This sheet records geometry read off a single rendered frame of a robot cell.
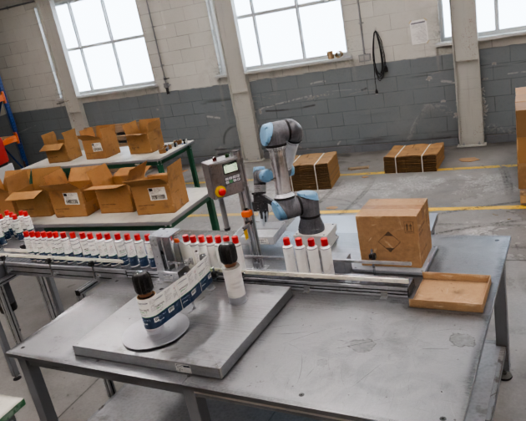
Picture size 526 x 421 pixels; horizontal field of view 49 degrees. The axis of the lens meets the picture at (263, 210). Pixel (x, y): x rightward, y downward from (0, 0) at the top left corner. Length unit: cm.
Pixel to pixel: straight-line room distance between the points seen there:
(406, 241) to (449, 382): 89
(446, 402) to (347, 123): 661
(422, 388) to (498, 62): 619
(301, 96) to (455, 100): 211
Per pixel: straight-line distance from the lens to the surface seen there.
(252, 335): 252
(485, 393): 313
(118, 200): 494
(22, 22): 1110
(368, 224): 287
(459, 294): 269
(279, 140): 310
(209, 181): 293
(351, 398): 214
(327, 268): 279
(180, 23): 919
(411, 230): 282
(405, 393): 214
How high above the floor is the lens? 214
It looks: 19 degrees down
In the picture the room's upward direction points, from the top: 11 degrees counter-clockwise
